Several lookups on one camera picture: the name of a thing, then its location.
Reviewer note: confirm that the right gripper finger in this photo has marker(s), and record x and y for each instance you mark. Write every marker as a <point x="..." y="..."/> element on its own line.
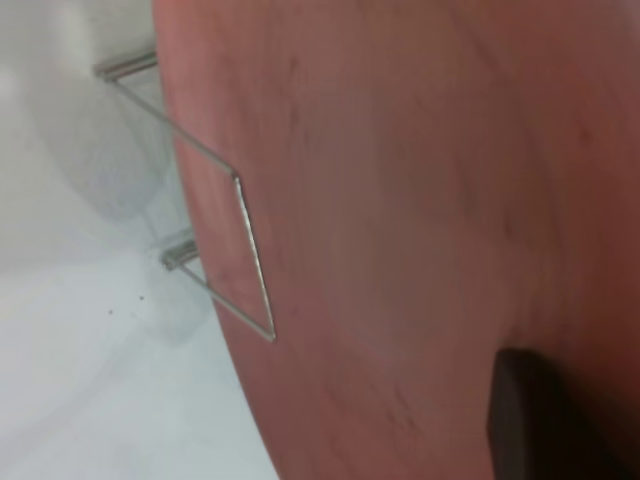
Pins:
<point x="545" y="430"/>

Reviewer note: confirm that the pink round plate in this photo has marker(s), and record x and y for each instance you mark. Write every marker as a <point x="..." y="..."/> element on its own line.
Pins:
<point x="400" y="200"/>

